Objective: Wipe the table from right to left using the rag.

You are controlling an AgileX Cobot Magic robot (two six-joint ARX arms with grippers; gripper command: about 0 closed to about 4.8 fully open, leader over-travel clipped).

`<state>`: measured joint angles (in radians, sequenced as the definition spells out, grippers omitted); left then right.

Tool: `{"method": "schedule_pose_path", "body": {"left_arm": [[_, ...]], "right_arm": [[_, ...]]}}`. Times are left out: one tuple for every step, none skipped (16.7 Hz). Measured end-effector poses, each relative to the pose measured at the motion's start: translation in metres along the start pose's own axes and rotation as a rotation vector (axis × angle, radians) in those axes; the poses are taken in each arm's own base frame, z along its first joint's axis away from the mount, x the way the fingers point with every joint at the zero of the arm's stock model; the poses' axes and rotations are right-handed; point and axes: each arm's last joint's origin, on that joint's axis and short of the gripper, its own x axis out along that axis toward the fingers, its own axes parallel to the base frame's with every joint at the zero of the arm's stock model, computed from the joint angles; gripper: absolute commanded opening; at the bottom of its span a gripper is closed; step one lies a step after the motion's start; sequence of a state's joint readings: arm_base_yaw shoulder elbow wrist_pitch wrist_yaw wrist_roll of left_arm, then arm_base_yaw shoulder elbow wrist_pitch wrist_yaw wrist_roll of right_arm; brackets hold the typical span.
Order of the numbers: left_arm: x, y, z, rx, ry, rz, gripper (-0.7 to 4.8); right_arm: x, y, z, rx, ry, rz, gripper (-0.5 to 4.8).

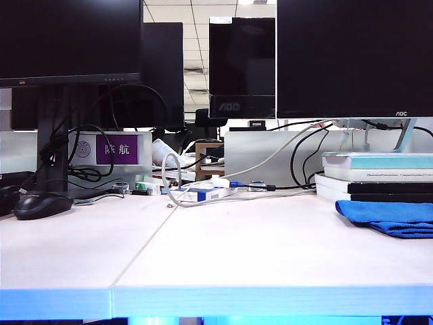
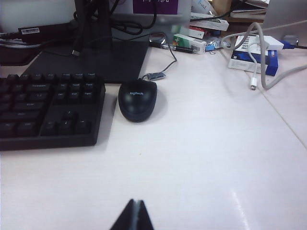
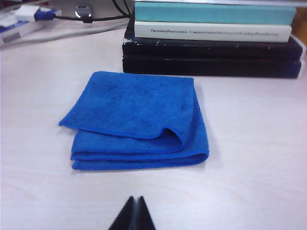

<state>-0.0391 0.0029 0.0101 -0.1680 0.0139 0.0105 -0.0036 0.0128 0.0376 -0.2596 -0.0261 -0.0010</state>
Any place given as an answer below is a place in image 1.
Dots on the black computer mouse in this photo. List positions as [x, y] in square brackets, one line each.
[40, 204]

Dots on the silver monitor stand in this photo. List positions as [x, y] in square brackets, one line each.
[404, 139]

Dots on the small background AOC monitor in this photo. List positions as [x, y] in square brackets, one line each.
[242, 57]

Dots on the black background monitor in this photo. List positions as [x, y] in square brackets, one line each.
[162, 67]

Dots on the blue and white box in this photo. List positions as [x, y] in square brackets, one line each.
[203, 195]

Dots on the small wooden shelf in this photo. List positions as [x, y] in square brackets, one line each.
[198, 162]

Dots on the red and white box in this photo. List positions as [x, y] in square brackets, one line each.
[176, 174]

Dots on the green and white small box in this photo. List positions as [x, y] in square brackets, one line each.
[142, 186]

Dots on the black office chair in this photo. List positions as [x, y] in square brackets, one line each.
[203, 118]

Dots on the large black AOC monitor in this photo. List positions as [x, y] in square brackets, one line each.
[355, 57]

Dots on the small black usb plug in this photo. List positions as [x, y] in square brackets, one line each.
[140, 192]

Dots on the frosted white partition panel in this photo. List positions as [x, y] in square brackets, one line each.
[17, 152]

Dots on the white plastic bag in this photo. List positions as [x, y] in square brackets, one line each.
[162, 149]

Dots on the grey desk partition panel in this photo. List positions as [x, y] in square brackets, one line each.
[257, 152]

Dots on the white book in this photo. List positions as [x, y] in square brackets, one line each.
[355, 175]

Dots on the small clear plastic case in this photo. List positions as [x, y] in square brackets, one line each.
[121, 187]

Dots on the white nameplate with purple sign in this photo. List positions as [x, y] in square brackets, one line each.
[116, 149]

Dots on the metal partition clamp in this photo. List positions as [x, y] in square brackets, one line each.
[258, 185]

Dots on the small silver connector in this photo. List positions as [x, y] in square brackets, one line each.
[83, 202]

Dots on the blue microfiber rag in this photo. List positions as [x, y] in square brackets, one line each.
[389, 216]

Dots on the white adapter with blue connector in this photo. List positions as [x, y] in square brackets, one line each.
[220, 181]

